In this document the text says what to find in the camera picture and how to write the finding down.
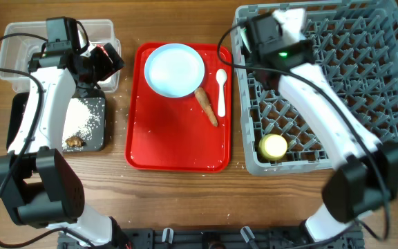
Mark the red plastic tray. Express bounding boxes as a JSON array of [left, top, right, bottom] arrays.
[[124, 42, 232, 173]]

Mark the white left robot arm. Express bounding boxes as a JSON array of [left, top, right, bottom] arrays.
[[0, 17, 129, 248]]

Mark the white plastic spoon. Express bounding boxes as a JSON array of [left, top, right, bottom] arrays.
[[216, 68, 227, 117]]

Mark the clear plastic bin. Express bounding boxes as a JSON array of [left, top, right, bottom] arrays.
[[0, 19, 122, 93]]

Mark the light blue plate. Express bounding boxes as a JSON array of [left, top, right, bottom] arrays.
[[144, 44, 205, 98]]

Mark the yellow plastic cup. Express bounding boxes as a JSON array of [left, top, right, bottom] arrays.
[[258, 134, 288, 160]]

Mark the brown carrot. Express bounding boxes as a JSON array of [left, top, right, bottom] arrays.
[[194, 87, 218, 127]]

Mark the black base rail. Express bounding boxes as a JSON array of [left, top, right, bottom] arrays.
[[57, 226, 314, 249]]

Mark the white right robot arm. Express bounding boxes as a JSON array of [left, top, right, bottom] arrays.
[[245, 9, 398, 242]]

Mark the black waste bin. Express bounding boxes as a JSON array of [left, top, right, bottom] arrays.
[[6, 93, 106, 153]]

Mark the grey dishwasher rack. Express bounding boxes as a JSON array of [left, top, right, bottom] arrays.
[[231, 1, 398, 176]]

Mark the brown food scrap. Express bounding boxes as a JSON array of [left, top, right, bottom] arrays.
[[65, 136, 84, 147]]

